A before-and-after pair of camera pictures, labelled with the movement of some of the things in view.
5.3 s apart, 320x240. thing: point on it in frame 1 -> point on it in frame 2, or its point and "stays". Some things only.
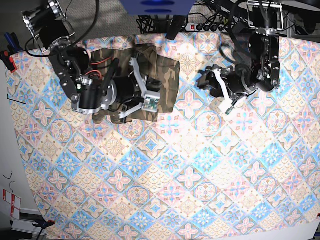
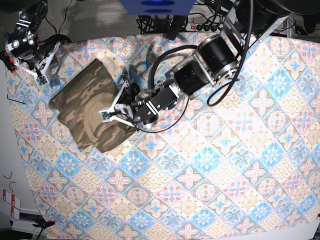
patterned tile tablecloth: x=200 y=173 stays
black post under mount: x=177 y=25 stays
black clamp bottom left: x=43 y=224 stays
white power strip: x=207 y=27 stays
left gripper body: x=130 y=89 -> x=40 y=68
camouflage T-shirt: x=163 y=69 -> x=92 y=90
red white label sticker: x=15 y=202 stays
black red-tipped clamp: x=5 y=56 stays
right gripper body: x=229 y=83 -> x=121 y=109
